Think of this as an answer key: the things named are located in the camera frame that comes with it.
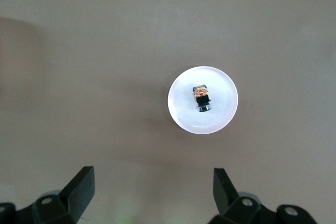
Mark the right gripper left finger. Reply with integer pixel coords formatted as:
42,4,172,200
0,166,95,224

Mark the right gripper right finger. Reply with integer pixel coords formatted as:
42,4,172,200
207,168,318,224

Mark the pink round plate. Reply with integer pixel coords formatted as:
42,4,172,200
167,66,239,135

